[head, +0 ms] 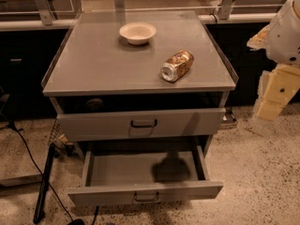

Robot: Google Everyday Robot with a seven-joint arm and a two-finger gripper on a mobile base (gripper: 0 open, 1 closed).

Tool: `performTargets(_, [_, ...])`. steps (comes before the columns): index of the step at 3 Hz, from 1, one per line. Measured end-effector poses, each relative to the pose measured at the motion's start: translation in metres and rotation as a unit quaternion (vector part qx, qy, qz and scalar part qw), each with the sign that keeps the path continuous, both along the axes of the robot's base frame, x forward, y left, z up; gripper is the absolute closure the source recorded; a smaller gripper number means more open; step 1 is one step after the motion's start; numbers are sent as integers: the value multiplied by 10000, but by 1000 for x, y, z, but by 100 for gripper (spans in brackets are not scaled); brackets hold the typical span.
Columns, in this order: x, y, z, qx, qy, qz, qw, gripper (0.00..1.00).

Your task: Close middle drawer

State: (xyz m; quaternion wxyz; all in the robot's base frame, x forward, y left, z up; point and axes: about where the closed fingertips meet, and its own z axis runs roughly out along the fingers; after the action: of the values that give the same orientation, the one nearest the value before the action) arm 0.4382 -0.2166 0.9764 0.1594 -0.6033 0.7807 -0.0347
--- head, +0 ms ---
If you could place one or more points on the wire basket with items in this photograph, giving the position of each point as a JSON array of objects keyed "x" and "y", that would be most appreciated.
[{"x": 60, "y": 141}]

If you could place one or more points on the grey drawer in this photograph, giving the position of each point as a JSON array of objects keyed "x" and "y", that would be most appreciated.
[
  {"x": 140, "y": 116},
  {"x": 144, "y": 177}
]

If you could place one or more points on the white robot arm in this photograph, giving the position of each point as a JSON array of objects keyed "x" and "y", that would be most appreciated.
[{"x": 281, "y": 41}]

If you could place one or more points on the grey top drawer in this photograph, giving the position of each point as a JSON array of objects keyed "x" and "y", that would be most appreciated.
[{"x": 140, "y": 116}]

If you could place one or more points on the white paper bowl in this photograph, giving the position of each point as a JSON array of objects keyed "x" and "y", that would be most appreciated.
[{"x": 137, "y": 33}]

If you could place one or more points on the black floor bar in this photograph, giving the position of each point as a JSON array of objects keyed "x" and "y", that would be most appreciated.
[{"x": 39, "y": 211}]

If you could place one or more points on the crushed golden soda can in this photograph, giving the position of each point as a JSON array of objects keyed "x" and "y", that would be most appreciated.
[{"x": 177, "y": 66}]

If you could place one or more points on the grey drawer cabinet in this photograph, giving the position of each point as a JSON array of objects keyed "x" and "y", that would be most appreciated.
[{"x": 96, "y": 61}]

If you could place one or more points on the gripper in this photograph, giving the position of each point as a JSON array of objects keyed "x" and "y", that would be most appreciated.
[{"x": 283, "y": 37}]

